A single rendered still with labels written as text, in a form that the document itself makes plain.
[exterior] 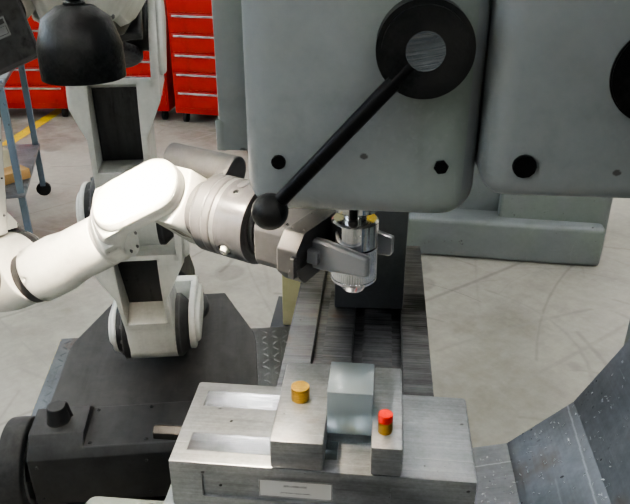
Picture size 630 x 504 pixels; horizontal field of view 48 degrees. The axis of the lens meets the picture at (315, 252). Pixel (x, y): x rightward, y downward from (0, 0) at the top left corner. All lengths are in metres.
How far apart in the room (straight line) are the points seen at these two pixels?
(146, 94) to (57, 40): 0.65
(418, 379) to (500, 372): 1.63
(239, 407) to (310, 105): 0.47
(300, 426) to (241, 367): 0.87
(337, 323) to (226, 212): 0.51
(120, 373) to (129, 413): 0.18
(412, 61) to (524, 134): 0.10
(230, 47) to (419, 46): 0.20
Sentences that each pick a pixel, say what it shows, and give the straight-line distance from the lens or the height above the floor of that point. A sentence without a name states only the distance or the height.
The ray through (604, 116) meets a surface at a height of 1.41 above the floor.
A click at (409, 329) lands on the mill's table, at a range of 1.19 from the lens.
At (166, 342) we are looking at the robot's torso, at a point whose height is 0.68.
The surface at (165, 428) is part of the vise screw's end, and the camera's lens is 0.92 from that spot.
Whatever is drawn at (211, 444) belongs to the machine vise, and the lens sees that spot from 0.87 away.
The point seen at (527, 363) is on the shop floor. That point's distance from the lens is 2.78.
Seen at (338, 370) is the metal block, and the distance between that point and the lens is 0.84.
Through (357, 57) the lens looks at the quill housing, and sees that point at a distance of 0.55.
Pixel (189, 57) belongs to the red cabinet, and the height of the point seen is 0.51.
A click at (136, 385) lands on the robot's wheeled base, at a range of 1.67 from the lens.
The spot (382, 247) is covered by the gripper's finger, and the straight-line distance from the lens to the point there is 0.72.
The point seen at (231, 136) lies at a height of 1.35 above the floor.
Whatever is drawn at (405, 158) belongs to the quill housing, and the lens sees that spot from 0.57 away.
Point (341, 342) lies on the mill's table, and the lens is 1.15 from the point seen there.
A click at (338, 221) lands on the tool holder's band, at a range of 0.69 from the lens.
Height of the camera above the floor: 1.55
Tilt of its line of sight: 27 degrees down
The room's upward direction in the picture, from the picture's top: straight up
